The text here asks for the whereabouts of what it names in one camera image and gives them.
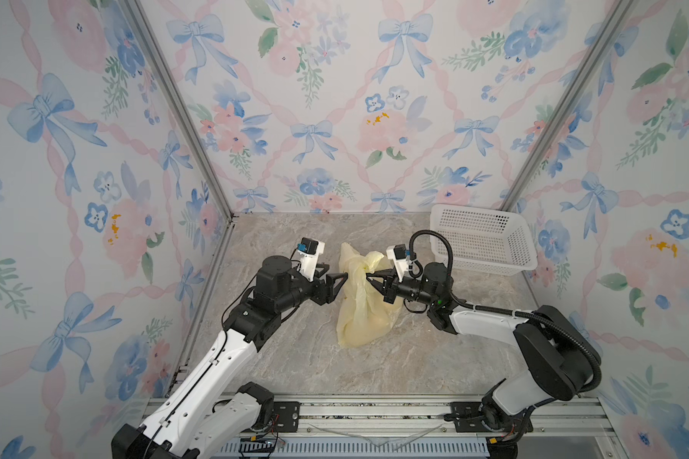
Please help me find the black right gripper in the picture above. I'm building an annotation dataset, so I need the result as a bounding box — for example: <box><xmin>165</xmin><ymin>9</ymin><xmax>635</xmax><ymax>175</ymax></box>
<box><xmin>364</xmin><ymin>268</ymin><xmax>438</xmax><ymax>309</ymax></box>

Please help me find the yellow plastic bag orange print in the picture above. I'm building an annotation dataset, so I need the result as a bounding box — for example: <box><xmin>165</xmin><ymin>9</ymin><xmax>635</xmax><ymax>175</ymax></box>
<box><xmin>336</xmin><ymin>242</ymin><xmax>404</xmax><ymax>348</ymax></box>

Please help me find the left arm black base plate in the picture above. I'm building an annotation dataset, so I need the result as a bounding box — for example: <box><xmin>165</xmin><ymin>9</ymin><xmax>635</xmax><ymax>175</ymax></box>
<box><xmin>243</xmin><ymin>402</ymin><xmax>302</xmax><ymax>435</ymax></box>

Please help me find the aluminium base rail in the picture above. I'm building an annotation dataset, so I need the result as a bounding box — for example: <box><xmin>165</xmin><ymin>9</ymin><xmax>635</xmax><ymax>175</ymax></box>
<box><xmin>218</xmin><ymin>394</ymin><xmax>629</xmax><ymax>458</ymax></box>

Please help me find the aluminium corner post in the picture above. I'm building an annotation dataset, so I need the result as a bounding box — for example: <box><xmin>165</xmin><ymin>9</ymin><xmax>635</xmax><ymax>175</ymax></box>
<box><xmin>119</xmin><ymin>0</ymin><xmax>233</xmax><ymax>223</ymax></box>
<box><xmin>499</xmin><ymin>0</ymin><xmax>637</xmax><ymax>212</ymax></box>

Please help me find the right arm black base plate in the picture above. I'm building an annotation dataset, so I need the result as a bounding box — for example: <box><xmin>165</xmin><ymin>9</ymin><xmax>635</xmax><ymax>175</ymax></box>
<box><xmin>442</xmin><ymin>401</ymin><xmax>534</xmax><ymax>435</ymax></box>

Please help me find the left aluminium corner post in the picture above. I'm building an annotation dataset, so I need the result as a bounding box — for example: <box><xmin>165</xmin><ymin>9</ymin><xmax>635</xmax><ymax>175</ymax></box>
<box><xmin>119</xmin><ymin>0</ymin><xmax>233</xmax><ymax>223</ymax></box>

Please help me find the right aluminium corner post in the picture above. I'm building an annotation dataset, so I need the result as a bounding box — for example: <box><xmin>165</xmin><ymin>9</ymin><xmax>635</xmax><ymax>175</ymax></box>
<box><xmin>499</xmin><ymin>0</ymin><xmax>637</xmax><ymax>212</ymax></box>

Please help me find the white perforated plastic basket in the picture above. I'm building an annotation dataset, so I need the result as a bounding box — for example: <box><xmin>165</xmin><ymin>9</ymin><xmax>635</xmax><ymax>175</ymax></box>
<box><xmin>430</xmin><ymin>205</ymin><xmax>538</xmax><ymax>277</ymax></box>

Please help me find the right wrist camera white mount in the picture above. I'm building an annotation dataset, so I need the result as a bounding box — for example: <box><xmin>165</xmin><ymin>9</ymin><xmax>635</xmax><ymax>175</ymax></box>
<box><xmin>386</xmin><ymin>244</ymin><xmax>416</xmax><ymax>282</ymax></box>

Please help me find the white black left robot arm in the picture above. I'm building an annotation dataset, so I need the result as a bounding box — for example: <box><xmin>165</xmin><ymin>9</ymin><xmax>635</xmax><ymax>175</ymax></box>
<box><xmin>111</xmin><ymin>254</ymin><xmax>348</xmax><ymax>458</ymax></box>

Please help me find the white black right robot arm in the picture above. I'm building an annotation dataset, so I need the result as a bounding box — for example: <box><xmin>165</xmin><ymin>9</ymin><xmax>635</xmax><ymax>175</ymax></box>
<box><xmin>366</xmin><ymin>262</ymin><xmax>602</xmax><ymax>437</ymax></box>

